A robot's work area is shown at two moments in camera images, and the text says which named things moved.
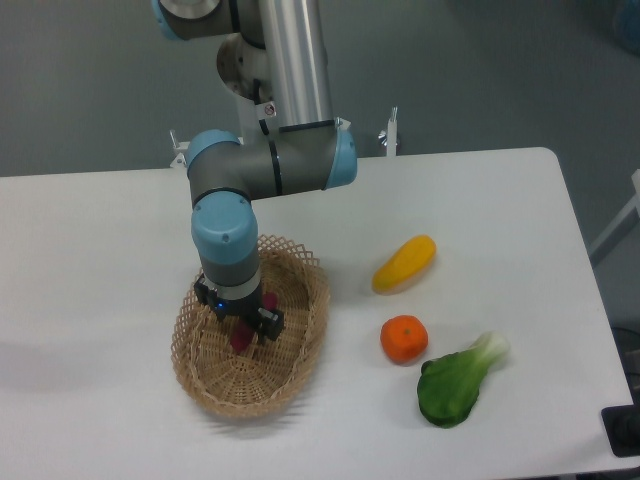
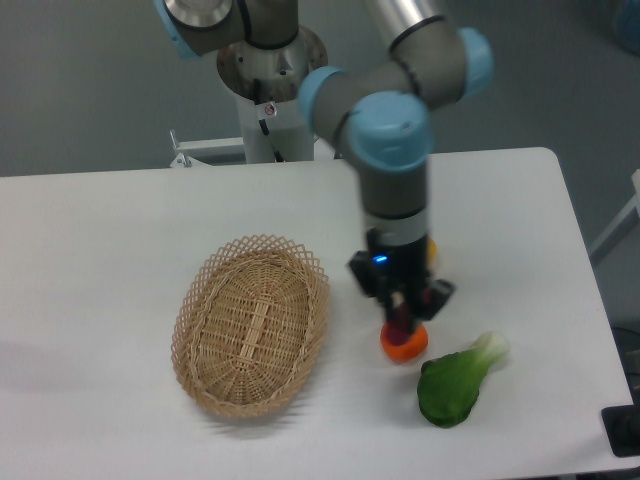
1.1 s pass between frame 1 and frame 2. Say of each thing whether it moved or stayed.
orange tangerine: stayed
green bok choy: stayed
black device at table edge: stayed
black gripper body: moved
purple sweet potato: moved
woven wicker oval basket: stayed
